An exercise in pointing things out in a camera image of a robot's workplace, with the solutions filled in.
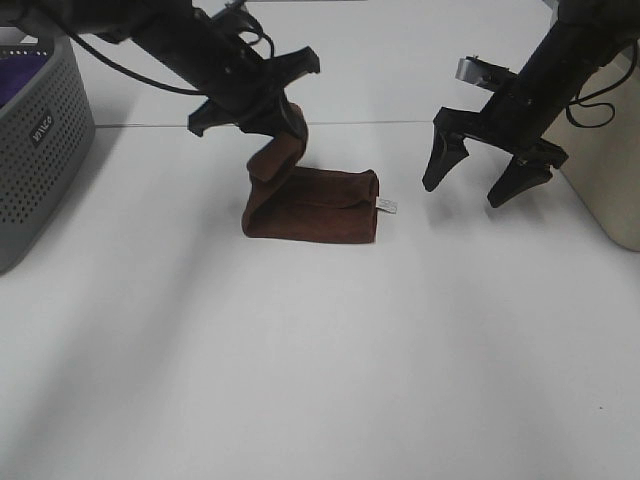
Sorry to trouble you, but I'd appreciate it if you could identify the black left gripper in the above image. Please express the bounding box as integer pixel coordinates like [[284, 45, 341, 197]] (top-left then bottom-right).
[[188, 47, 320, 140]]

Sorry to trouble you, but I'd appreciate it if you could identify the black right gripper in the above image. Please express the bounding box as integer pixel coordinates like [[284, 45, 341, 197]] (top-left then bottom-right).
[[422, 79, 568, 208]]

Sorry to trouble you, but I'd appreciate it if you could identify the brown towel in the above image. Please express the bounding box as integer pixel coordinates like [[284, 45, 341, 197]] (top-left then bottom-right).
[[241, 132, 380, 245]]

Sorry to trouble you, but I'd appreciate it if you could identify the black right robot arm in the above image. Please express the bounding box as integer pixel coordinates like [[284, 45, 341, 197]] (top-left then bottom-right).
[[422, 1, 639, 208]]

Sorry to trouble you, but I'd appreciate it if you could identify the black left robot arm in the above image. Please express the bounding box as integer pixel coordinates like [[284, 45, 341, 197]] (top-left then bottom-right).
[[1, 1, 320, 140]]

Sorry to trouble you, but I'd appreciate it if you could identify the beige bin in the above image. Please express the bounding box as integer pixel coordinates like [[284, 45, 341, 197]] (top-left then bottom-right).
[[545, 69, 639, 252]]

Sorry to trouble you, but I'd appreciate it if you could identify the grey perforated laundry basket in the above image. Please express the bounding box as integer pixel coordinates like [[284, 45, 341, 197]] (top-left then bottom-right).
[[1, 37, 95, 272]]

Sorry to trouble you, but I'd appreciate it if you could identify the purple towel in basket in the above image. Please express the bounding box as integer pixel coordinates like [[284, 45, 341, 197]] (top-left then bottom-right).
[[0, 55, 48, 107]]

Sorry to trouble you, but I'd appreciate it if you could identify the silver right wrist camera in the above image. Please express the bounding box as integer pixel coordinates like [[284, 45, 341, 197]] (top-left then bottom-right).
[[455, 56, 517, 92]]

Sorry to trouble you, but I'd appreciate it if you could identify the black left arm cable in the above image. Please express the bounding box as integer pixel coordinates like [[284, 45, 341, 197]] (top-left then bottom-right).
[[64, 14, 276, 96]]

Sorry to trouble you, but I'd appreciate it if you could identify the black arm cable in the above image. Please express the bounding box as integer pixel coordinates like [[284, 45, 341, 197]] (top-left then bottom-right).
[[64, 14, 276, 96], [564, 44, 636, 131]]

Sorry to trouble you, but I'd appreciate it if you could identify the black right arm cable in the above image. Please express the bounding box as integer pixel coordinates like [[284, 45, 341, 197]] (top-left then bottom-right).
[[564, 44, 636, 131]]

